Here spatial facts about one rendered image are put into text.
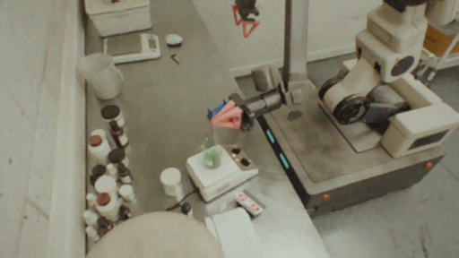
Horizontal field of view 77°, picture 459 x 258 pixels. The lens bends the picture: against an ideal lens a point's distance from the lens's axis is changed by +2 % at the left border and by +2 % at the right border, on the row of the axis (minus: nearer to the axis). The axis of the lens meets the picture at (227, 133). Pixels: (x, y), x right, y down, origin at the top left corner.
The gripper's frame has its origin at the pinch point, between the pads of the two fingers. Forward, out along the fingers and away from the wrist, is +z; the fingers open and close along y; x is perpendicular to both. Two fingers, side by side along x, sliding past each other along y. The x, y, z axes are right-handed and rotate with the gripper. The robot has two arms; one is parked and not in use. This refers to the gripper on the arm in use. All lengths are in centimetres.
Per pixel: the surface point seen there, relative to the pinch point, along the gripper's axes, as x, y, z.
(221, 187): 21.1, 7.5, 1.8
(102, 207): 18.2, -0.7, 34.3
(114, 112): 18.9, -37.3, 23.0
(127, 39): 21, -88, 5
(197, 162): 17.2, -1.7, 5.4
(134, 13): 16, -101, -3
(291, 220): 25.9, 24.3, -12.8
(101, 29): 21, -103, 14
